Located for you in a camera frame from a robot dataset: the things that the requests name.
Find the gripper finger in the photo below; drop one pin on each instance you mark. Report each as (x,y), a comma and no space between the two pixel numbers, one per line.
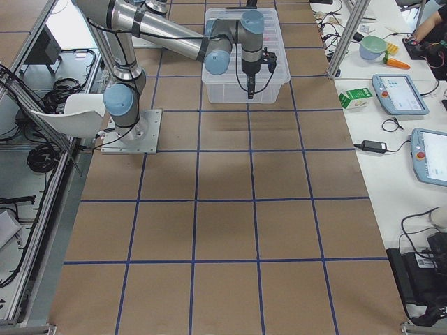
(250,94)
(248,82)

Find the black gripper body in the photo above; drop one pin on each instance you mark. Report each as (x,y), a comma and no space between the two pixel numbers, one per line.
(250,69)

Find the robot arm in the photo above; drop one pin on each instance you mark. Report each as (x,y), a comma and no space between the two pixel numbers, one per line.
(115,23)
(158,7)

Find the clear plastic storage box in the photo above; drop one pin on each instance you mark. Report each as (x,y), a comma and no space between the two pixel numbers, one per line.
(244,92)

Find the green white carton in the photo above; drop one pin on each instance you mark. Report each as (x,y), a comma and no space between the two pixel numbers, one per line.
(355,98)

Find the green bowl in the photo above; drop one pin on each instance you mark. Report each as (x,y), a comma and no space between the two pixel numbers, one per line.
(372,47)

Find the black power adapter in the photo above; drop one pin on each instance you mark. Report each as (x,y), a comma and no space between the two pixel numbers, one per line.
(374,146)

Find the toy carrot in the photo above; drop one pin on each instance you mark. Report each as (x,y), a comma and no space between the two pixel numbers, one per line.
(392,62)

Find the yellow toy corn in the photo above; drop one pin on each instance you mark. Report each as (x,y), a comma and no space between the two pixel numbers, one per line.
(391,49)

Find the teach pendant tablet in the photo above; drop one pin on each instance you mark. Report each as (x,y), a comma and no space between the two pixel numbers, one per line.
(428,152)
(398,95)

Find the white chair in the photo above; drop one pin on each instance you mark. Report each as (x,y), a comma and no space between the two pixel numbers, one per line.
(82,117)

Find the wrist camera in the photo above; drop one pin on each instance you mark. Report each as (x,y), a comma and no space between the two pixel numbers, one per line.
(269,58)

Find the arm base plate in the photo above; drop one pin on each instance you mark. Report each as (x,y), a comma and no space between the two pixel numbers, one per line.
(140,43)
(143,138)

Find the aluminium frame post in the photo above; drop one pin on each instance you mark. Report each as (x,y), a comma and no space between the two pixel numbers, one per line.
(352,24)

